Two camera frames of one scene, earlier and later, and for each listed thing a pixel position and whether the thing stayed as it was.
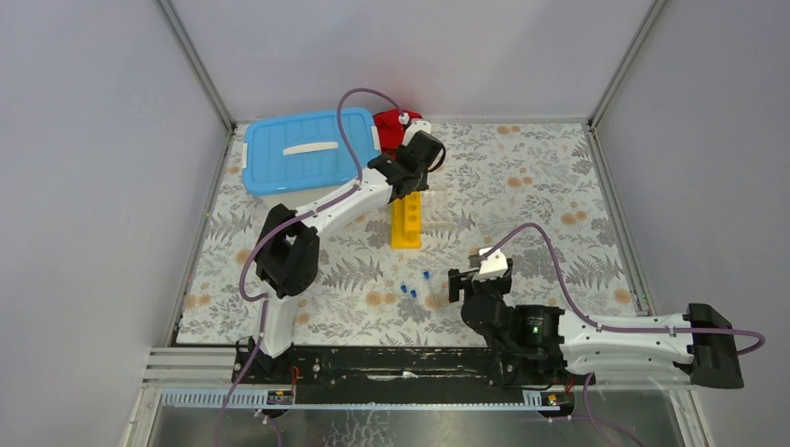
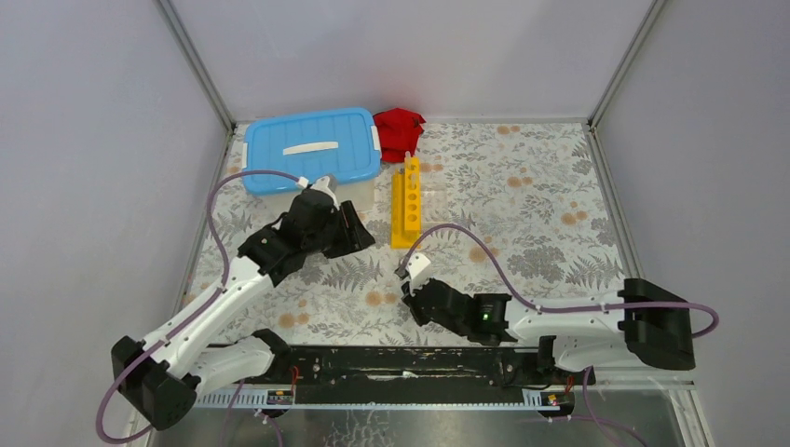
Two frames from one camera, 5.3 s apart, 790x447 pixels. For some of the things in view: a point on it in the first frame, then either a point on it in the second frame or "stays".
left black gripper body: (417, 184) → (315, 243)
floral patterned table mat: (537, 191) stays
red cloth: (390, 130) stays
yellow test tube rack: (406, 222) stays
